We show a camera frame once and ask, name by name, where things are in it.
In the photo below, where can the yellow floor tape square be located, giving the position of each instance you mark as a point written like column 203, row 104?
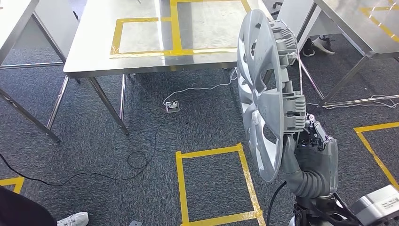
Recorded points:
column 374, row 127
column 180, row 187

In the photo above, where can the metal floor power outlet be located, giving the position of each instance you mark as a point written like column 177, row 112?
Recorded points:
column 172, row 106

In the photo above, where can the yellow floor tape strip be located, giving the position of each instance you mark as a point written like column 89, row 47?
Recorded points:
column 15, row 184

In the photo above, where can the white partition panel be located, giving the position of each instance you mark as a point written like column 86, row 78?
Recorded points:
column 56, row 28
column 293, row 18

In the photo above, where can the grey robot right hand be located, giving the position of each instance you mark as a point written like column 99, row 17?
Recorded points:
column 321, row 165

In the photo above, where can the silver plastic wheel hubcap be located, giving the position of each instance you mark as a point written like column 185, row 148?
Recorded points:
column 265, row 106

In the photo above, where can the yellow tape table marking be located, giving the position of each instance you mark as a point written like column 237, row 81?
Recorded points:
column 380, row 21
column 176, row 31

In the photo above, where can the black office chair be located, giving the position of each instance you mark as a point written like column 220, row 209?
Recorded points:
column 276, row 5

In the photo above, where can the stainless steel workbench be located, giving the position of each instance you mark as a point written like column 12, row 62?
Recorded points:
column 93, row 46

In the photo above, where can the person's foot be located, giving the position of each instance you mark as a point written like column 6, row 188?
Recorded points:
column 308, row 48
column 324, row 45

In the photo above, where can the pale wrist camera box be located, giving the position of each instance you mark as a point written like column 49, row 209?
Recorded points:
column 377, row 206

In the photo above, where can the person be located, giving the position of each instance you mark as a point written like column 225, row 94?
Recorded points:
column 21, row 209

